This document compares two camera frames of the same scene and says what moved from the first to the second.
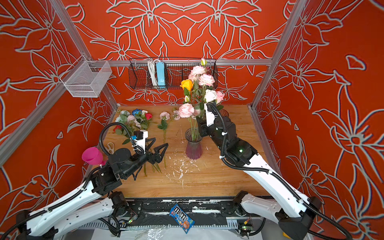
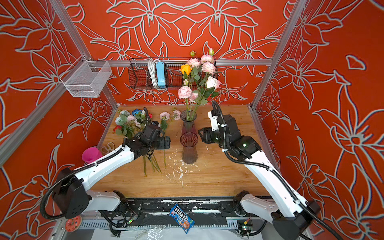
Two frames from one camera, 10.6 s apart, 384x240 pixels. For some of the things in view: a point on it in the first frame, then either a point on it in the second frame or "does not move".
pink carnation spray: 187,110 -> 185,92
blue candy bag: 183,219 does not move
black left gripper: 157,157 -> 163,146
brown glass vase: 224,112 -> 189,140
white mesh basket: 86,78 does not move
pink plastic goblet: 92,155 does not move
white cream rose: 210,95 -> 212,82
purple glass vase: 194,143 -> 188,116
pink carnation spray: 198,73 -> 207,63
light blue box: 160,70 does not move
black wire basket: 177,70 does not move
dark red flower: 117,127 does not move
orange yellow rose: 187,84 -> 186,68
